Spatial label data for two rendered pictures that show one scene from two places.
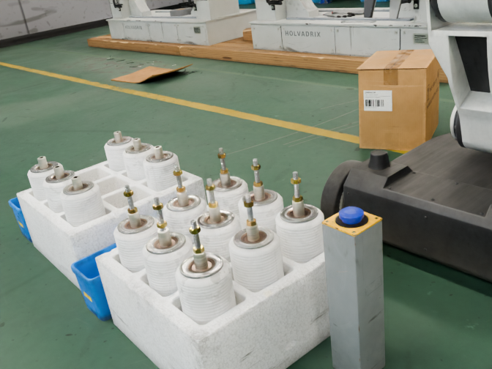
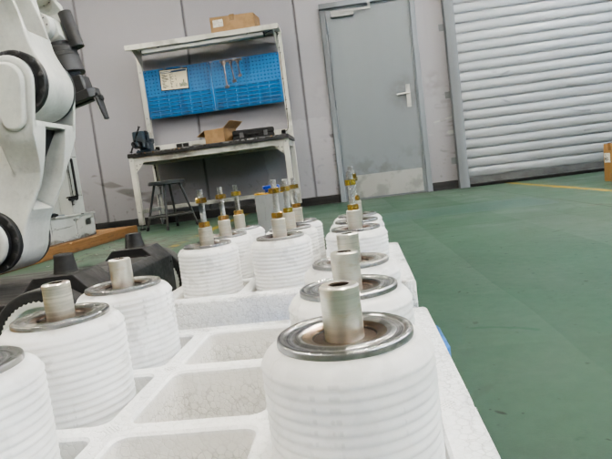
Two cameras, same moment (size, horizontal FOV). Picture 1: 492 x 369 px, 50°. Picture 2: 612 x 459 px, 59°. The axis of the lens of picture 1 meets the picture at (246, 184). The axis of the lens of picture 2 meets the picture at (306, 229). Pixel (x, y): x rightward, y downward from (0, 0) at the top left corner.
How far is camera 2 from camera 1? 1.82 m
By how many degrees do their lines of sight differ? 128
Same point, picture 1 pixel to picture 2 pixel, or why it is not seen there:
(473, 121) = (35, 224)
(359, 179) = (91, 278)
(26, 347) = (577, 419)
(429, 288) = not seen: hidden behind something
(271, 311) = not seen: hidden behind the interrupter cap
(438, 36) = (39, 126)
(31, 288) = not seen: outside the picture
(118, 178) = (139, 416)
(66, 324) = (500, 427)
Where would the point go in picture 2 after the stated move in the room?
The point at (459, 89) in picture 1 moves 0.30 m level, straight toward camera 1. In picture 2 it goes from (31, 189) to (168, 174)
